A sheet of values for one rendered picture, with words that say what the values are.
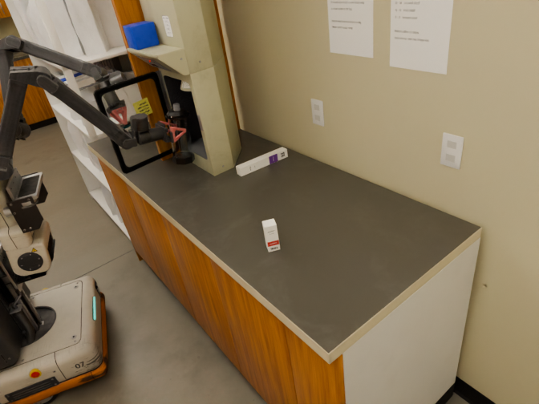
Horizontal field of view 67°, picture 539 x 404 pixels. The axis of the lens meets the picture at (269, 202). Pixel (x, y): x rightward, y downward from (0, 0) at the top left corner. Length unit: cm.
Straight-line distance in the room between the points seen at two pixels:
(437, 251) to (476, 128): 39
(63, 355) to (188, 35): 160
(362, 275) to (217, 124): 95
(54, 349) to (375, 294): 167
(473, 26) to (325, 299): 86
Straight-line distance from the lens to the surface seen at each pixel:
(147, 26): 188
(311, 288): 124
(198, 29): 175
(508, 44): 130
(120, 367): 251
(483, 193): 148
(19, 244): 215
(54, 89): 169
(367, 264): 131
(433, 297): 142
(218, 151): 188
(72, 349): 233
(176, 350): 245
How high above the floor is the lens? 181
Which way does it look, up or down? 32 degrees down
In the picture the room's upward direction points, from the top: 9 degrees counter-clockwise
